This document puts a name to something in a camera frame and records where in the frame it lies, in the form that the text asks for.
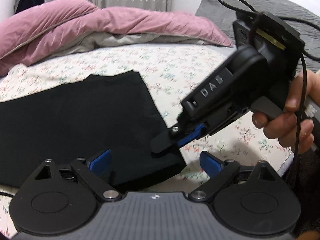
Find black pants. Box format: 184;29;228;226
1;71;185;191

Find right hand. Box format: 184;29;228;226
252;73;314;154

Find grey quilted pillow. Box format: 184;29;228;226
195;0;319;57

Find floral bed sheet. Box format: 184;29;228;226
0;42;296;238

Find pink velvet duvet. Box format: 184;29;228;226
1;0;233;76

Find black cable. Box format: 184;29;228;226
216;0;320;160

